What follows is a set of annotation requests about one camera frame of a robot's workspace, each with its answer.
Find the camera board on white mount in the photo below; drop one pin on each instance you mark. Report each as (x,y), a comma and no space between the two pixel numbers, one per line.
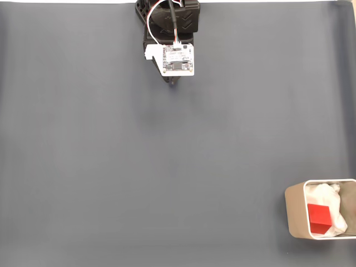
(178,59)

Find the beige metal box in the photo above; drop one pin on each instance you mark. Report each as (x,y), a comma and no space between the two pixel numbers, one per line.
(295,211)

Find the red cube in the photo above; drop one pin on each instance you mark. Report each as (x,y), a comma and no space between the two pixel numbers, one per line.
(320,218)

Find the white crumpled paper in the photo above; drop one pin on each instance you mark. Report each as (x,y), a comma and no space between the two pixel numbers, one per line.
(322,194)

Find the dark grey table mat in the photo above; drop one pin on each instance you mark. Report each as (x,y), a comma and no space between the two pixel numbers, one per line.
(178,167)

